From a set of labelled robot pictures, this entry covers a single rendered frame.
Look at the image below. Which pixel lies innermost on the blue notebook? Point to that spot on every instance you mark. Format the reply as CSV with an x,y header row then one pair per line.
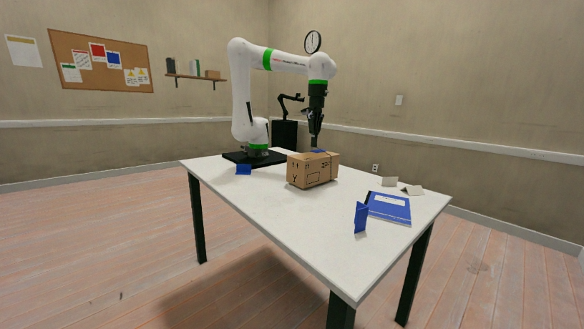
x,y
389,208

